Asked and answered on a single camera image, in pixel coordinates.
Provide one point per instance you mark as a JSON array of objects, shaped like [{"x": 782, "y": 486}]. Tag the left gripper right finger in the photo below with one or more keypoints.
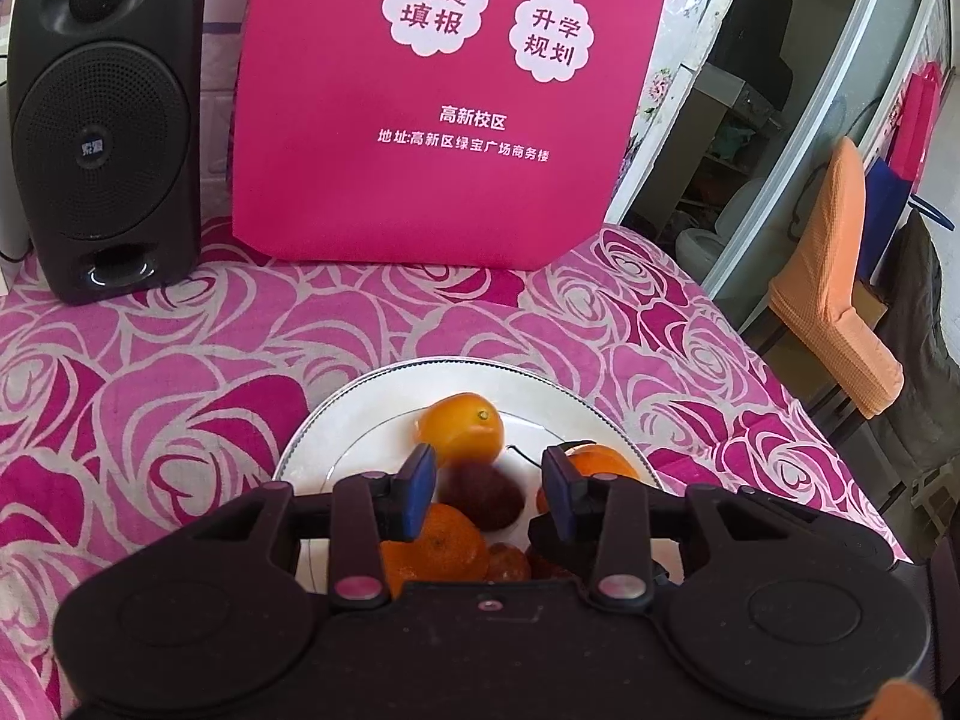
[{"x": 762, "y": 615}]

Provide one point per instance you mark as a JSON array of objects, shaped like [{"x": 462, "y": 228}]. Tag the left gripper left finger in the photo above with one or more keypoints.
[{"x": 221, "y": 610}]

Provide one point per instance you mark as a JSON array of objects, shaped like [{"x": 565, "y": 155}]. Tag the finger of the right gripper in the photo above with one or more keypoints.
[{"x": 859, "y": 539}]

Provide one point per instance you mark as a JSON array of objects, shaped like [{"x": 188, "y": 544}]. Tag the orange mandarin top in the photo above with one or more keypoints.
[{"x": 449, "y": 549}]

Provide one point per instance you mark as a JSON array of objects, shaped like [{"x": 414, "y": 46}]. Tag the orange mandarin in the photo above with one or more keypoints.
[
  {"x": 449, "y": 549},
  {"x": 507, "y": 564}
]

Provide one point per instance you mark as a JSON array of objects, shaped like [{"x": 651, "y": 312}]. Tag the smooth orange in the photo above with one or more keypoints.
[
  {"x": 592, "y": 459},
  {"x": 463, "y": 428}
]

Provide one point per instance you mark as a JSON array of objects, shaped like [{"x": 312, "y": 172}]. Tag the dark red plum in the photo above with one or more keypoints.
[{"x": 489, "y": 498}]

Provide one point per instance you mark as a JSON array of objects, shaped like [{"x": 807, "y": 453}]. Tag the dark jacket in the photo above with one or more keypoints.
[{"x": 919, "y": 432}]

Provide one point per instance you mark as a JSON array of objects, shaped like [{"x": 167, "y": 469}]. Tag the pink rose tablecloth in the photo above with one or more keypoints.
[{"x": 126, "y": 419}]

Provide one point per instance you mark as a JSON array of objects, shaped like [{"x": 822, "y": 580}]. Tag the orange covered chair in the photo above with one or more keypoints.
[{"x": 813, "y": 294}]

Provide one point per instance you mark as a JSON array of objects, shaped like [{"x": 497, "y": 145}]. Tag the blue bag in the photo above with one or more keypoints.
[{"x": 886, "y": 196}]

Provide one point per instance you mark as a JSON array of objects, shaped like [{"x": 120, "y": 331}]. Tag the pink hanging bag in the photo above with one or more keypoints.
[{"x": 917, "y": 121}]

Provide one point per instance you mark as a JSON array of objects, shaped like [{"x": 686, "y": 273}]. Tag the magenta tote bag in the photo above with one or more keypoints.
[{"x": 433, "y": 132}]

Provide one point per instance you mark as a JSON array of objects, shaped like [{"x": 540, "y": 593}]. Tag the black speaker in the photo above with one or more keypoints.
[{"x": 104, "y": 102}]

